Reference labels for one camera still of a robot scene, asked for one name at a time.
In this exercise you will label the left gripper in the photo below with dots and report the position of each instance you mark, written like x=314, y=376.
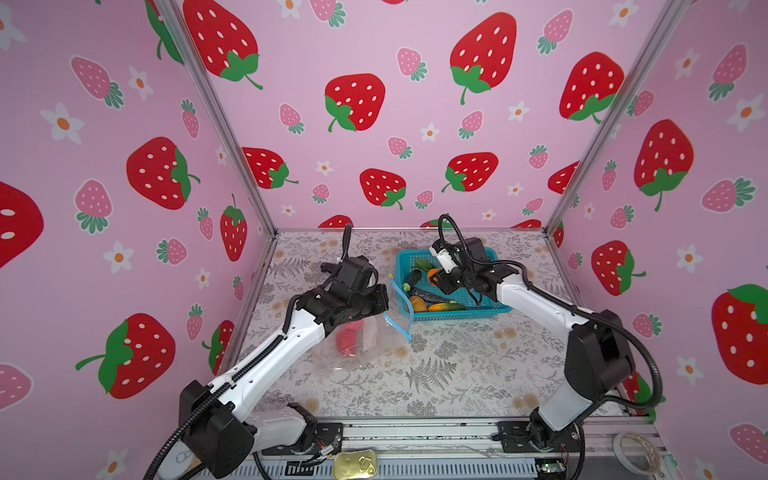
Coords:
x=381, y=299

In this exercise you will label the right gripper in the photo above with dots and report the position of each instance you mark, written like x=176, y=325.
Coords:
x=443, y=283

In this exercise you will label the magenta toy fruit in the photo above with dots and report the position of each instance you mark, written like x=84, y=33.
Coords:
x=353, y=326

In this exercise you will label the red toy pepper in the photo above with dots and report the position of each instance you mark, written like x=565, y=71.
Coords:
x=346, y=344

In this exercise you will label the clear zip top bag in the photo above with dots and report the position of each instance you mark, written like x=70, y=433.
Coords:
x=382, y=334

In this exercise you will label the long dark eggplant toy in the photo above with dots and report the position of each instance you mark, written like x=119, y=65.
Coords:
x=428, y=297

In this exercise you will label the green leafy vegetable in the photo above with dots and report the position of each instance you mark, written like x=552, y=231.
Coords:
x=423, y=265

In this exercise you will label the teal plastic basket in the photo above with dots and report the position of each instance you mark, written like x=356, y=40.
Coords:
x=404, y=265

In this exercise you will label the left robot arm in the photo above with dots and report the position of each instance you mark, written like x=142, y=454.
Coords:
x=213, y=424

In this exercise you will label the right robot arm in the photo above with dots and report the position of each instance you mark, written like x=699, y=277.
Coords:
x=598, y=348

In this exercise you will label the black stapler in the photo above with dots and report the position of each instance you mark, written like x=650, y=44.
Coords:
x=332, y=269

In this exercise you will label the gold tin can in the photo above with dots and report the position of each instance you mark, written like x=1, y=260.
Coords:
x=355, y=465

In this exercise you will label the clear tape roll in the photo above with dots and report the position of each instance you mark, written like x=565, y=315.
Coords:
x=636, y=454

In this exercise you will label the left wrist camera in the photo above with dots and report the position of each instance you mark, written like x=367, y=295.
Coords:
x=356, y=273

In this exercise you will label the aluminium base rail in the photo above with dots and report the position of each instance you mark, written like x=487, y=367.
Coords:
x=488, y=448

